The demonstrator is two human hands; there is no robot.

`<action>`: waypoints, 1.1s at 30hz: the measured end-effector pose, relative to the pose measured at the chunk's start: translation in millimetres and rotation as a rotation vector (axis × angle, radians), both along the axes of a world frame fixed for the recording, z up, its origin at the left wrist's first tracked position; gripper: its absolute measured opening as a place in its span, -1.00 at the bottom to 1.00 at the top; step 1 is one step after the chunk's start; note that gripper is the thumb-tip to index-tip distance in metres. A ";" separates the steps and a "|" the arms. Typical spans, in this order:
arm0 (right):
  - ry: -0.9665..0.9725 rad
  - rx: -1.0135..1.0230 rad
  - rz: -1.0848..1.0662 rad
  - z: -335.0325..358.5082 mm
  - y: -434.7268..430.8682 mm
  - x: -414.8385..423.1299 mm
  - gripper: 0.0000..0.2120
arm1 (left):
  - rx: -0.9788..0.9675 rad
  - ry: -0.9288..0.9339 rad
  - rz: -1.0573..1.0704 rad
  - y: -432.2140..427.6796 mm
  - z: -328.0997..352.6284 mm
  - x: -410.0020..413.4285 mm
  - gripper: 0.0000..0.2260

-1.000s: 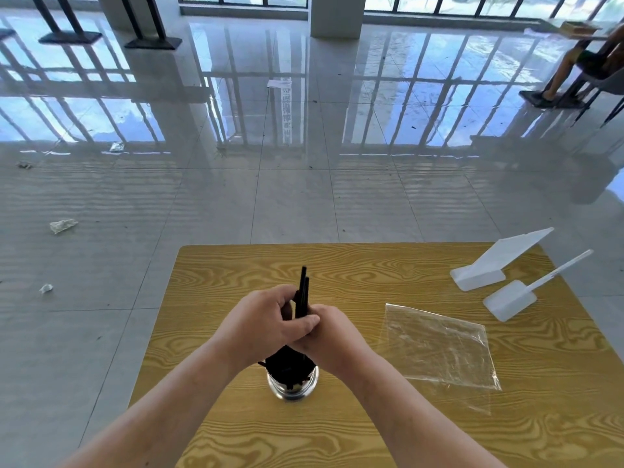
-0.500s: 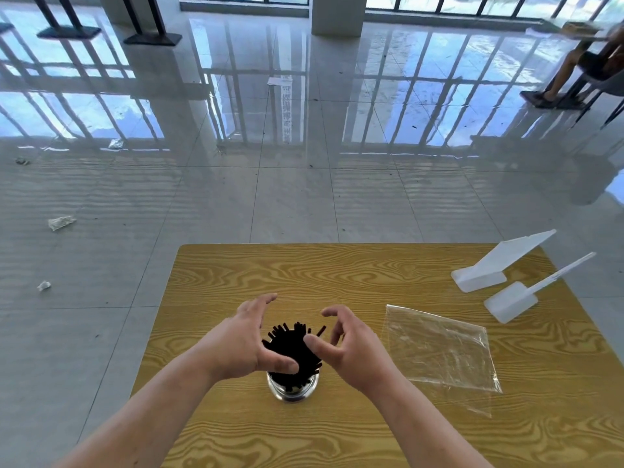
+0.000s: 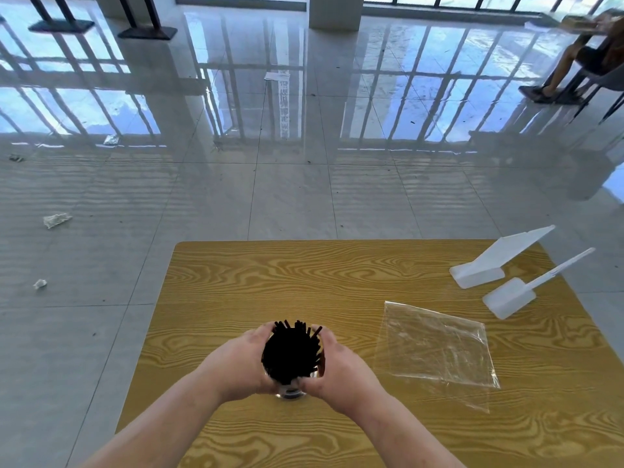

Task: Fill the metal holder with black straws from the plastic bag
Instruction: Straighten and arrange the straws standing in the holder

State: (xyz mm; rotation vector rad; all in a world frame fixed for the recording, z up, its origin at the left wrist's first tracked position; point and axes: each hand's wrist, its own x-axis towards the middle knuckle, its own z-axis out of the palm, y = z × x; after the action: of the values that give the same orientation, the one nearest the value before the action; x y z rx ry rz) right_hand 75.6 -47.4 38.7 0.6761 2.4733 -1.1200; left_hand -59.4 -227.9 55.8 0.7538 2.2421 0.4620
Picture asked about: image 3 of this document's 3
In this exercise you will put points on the person's left forearm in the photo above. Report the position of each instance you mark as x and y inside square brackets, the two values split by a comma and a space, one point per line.
[161, 428]

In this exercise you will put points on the flat white paper sheet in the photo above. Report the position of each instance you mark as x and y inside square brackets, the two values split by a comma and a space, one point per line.
[276, 76]

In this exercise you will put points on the grey chair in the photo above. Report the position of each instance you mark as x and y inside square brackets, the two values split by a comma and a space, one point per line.
[607, 85]

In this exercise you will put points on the bundle of black straws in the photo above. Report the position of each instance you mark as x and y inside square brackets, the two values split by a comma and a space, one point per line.
[291, 353]

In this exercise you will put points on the white plastic wedge-shaped scoop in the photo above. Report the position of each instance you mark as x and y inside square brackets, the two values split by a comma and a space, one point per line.
[497, 260]

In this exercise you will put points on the person's left thumb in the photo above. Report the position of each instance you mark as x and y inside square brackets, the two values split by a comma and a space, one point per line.
[270, 384]

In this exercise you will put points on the black metal stand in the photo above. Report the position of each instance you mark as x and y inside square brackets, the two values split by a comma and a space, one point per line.
[147, 32]
[61, 25]

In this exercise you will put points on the person's right thumb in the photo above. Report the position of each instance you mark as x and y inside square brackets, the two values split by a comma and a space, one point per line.
[309, 384]

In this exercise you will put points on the person's right forearm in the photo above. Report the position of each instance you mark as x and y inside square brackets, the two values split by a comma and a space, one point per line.
[404, 438]

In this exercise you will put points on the dark litter scrap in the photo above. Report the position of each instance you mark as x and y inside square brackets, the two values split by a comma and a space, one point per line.
[16, 158]

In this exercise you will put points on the clear glass cup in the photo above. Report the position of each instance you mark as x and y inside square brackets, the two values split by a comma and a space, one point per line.
[291, 390]

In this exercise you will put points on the person's left hand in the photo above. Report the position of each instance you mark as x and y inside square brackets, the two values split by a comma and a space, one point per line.
[234, 365]

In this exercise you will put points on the clear plastic bag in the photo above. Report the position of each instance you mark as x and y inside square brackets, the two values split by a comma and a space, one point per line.
[434, 343]

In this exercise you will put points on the crumpled white paper scrap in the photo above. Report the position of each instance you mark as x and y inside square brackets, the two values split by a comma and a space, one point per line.
[111, 139]
[57, 219]
[40, 284]

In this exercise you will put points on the person's right hand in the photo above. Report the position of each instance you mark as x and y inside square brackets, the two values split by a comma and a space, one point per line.
[348, 380]

